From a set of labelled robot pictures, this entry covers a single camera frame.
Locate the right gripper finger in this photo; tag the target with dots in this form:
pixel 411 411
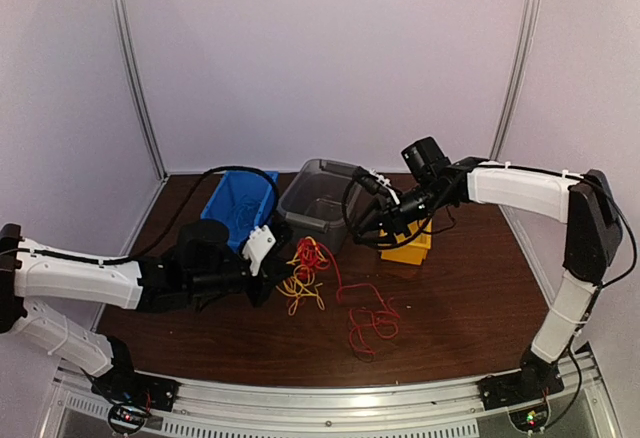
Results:
pixel 373 238
pixel 370 219

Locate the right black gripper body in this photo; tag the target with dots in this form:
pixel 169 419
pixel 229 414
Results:
pixel 397 220

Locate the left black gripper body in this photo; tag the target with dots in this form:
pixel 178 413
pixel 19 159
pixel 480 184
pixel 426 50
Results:
pixel 266 281

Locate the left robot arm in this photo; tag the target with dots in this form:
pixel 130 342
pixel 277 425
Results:
pixel 199 269

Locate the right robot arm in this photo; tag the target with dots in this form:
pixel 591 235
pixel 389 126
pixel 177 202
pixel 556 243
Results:
pixel 567 224

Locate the yellow plastic bin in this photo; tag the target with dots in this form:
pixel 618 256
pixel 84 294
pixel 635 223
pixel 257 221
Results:
pixel 413 253

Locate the grey transparent plastic tub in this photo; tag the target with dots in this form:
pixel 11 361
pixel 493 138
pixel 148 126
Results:
pixel 312 204

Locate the blue plastic bin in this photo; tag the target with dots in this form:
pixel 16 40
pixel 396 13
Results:
pixel 242 201

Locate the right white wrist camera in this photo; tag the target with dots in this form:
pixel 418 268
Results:
pixel 376 184

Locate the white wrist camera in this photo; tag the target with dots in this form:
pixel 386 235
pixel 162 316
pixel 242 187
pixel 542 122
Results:
pixel 376 184
pixel 258 245

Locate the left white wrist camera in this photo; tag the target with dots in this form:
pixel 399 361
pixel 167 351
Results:
pixel 258 245

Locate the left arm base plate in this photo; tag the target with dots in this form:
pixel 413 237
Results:
pixel 135 395

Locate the aluminium front rail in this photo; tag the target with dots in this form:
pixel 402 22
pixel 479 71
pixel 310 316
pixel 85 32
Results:
pixel 449 408

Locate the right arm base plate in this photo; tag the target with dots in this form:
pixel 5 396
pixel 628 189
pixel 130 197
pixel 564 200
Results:
pixel 515 388

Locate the right aluminium frame post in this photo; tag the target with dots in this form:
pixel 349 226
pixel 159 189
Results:
pixel 527 28

